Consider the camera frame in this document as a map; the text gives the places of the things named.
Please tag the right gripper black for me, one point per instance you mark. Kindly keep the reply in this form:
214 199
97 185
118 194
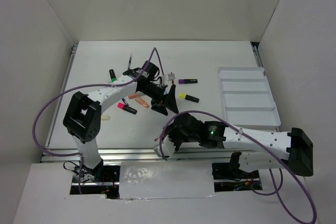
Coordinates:
169 131

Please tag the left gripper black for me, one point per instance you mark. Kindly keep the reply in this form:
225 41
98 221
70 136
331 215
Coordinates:
168 99

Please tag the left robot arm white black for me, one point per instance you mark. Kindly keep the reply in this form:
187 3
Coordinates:
83 116

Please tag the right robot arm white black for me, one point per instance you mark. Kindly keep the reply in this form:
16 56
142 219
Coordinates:
254 149

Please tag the yellow black highlighter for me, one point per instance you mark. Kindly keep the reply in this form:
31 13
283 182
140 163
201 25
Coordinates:
189 97

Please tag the purple black highlighter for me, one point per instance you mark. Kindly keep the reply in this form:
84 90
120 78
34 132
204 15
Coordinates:
187 81

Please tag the orange translucent highlighter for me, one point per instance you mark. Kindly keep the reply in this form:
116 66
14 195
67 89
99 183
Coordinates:
142 102

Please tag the orange grey highlighter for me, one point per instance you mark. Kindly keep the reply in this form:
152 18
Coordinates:
133 96

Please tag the pink black highlighter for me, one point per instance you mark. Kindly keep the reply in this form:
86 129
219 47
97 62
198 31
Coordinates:
127 108

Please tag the white foil cover panel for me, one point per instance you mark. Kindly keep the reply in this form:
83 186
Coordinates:
155 180

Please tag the green black highlighter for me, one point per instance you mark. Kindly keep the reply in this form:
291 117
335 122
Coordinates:
112 75

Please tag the pale yellow highlighter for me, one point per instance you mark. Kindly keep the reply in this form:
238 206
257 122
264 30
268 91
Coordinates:
105 118

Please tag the white compartment tray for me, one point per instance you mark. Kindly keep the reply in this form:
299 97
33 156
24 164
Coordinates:
247 100

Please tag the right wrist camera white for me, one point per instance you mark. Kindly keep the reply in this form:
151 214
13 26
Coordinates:
168 149

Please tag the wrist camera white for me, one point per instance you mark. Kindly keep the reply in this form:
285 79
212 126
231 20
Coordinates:
168 79
168 149

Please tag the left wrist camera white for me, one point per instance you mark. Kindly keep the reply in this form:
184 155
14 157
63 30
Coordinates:
168 79

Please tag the aluminium frame rail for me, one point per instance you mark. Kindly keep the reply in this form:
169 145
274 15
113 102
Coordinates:
114 155

